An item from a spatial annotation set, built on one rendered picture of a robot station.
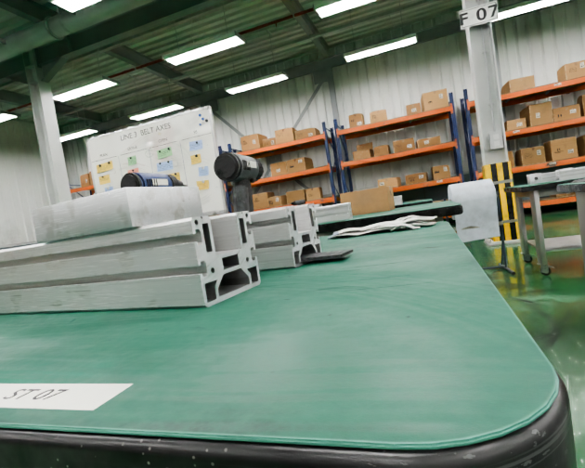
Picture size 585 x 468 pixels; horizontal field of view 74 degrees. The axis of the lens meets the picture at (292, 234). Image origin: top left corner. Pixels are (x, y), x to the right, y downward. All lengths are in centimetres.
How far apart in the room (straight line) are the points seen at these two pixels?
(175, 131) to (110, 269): 359
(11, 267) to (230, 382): 45
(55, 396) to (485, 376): 21
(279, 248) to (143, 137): 374
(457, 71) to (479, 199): 757
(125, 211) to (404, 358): 31
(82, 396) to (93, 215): 26
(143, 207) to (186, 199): 7
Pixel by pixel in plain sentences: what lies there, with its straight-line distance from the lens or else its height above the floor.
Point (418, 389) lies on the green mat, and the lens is 17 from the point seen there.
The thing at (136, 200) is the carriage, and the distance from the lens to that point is 42.
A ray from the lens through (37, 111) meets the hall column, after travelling 981.
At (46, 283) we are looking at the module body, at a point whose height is 81.
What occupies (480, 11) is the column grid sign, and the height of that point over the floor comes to 311.
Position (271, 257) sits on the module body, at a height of 80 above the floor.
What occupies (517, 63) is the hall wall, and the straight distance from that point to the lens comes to 1152.
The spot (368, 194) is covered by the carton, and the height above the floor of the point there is 90.
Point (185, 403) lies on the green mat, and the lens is 19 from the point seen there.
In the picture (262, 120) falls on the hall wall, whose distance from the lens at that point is 1204.
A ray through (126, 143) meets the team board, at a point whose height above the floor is 180.
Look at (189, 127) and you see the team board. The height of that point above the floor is 179.
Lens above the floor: 85
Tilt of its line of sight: 3 degrees down
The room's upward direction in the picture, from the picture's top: 9 degrees counter-clockwise
